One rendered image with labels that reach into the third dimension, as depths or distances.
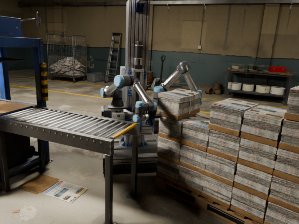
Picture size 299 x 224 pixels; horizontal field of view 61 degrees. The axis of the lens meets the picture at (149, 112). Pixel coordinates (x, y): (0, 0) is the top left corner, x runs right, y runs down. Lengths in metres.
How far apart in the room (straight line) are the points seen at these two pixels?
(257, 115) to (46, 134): 1.76
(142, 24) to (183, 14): 6.23
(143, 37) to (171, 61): 6.29
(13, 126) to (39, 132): 0.32
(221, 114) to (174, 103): 0.50
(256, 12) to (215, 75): 2.26
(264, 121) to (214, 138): 0.47
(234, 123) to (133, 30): 1.63
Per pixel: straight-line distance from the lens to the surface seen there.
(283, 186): 2.28
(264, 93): 8.43
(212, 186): 2.55
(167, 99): 2.57
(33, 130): 2.52
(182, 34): 9.31
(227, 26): 9.06
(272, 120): 2.15
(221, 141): 2.36
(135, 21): 3.18
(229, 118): 2.27
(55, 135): 2.36
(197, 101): 2.75
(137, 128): 2.47
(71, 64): 10.01
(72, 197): 2.86
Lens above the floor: 1.56
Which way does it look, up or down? 15 degrees down
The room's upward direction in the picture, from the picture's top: 3 degrees clockwise
